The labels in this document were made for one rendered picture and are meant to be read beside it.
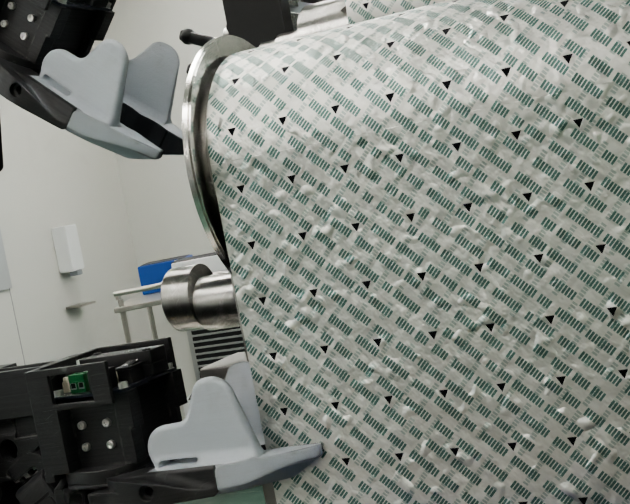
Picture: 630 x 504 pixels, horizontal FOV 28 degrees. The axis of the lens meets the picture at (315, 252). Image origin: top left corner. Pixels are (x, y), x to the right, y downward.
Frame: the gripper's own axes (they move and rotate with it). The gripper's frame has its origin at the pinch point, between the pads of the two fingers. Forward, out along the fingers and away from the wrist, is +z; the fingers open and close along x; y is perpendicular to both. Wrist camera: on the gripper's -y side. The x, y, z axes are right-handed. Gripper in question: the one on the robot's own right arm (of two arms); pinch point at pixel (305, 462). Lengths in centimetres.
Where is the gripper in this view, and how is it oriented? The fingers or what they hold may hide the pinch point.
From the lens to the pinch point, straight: 66.3
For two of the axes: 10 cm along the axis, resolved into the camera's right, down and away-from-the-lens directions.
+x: 3.9, -1.2, 9.1
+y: -1.9, -9.8, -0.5
